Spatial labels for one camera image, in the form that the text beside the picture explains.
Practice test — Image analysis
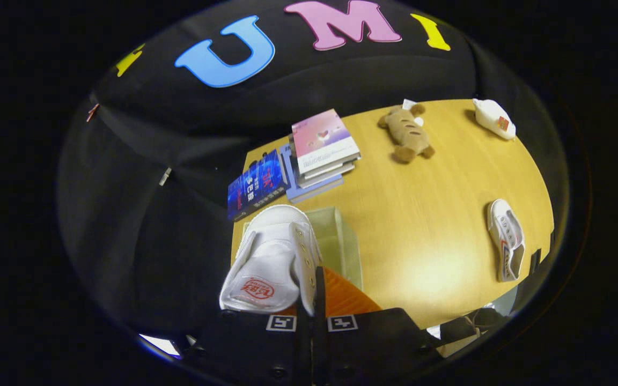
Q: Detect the white paperback book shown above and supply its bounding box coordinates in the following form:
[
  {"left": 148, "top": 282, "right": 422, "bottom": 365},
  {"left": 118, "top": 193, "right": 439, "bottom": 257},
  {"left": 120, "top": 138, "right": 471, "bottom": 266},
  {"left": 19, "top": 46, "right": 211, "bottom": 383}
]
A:
[
  {"left": 294, "top": 158, "right": 362, "bottom": 180},
  {"left": 296, "top": 164, "right": 356, "bottom": 189}
]

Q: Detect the brown plush toy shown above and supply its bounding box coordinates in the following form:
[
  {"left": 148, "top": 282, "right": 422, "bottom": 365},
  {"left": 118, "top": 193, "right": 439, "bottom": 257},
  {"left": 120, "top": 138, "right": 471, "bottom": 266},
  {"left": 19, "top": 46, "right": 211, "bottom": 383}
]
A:
[{"left": 377, "top": 100, "right": 436, "bottom": 164}]

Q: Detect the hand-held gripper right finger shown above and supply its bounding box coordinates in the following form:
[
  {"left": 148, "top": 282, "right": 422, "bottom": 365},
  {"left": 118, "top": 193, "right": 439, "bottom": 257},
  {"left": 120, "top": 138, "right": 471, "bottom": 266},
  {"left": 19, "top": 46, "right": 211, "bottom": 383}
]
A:
[{"left": 313, "top": 266, "right": 443, "bottom": 386}]

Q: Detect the white plush toy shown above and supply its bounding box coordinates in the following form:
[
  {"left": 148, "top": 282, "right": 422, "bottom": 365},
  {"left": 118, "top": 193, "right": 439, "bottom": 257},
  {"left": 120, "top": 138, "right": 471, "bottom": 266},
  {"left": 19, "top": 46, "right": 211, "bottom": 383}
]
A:
[{"left": 472, "top": 98, "right": 517, "bottom": 141}]

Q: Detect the dark blue book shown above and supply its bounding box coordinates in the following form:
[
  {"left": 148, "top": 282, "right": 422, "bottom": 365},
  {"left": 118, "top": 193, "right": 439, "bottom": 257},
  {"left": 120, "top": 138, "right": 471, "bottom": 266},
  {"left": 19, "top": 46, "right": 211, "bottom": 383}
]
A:
[{"left": 227, "top": 149, "right": 291, "bottom": 222}]

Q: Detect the black backdrop cloth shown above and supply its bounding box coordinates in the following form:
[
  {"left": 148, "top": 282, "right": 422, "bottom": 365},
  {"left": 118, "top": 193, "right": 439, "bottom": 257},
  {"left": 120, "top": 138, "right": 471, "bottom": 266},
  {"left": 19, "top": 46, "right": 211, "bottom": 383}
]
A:
[{"left": 56, "top": 0, "right": 570, "bottom": 344}]

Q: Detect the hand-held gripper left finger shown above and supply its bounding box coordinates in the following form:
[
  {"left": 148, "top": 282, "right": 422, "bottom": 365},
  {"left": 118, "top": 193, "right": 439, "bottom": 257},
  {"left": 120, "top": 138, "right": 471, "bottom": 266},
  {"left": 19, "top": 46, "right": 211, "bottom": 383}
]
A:
[{"left": 183, "top": 299, "right": 313, "bottom": 386}]

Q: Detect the white canvas shoe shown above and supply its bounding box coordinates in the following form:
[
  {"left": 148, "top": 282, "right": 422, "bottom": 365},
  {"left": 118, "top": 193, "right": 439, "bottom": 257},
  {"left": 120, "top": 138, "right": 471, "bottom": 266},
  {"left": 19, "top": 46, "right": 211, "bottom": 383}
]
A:
[
  {"left": 487, "top": 198, "right": 526, "bottom": 283},
  {"left": 219, "top": 204, "right": 325, "bottom": 314}
]

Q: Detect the pink cover book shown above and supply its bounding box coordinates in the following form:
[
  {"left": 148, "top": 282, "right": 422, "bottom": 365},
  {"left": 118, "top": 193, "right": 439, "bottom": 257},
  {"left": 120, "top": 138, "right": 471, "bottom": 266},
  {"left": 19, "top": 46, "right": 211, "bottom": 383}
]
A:
[{"left": 291, "top": 109, "right": 362, "bottom": 174}]

